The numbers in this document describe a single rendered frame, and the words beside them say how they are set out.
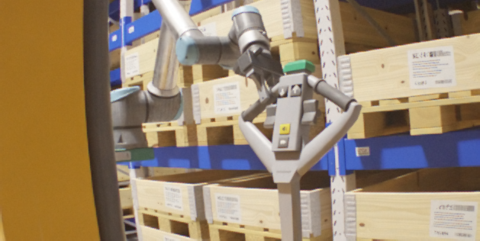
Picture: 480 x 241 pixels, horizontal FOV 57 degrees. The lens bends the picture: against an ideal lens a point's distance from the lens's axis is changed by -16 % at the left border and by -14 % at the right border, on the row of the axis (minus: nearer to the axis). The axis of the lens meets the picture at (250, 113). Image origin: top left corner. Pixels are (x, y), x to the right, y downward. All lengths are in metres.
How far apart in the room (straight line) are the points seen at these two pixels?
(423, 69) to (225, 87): 1.15
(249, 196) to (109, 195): 1.94
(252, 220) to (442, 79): 1.25
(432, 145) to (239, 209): 1.15
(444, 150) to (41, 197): 1.55
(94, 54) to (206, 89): 2.12
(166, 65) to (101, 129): 1.59
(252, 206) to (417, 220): 0.96
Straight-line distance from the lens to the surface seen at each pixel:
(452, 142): 1.87
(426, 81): 1.85
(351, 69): 2.05
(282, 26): 2.32
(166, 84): 2.25
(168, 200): 3.19
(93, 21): 0.65
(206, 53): 1.57
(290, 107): 1.30
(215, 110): 2.68
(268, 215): 2.46
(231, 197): 2.65
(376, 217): 2.02
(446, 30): 3.28
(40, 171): 0.60
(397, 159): 2.01
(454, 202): 1.82
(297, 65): 1.34
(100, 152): 0.63
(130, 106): 2.24
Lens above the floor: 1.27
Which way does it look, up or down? 1 degrees up
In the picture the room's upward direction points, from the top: 5 degrees counter-clockwise
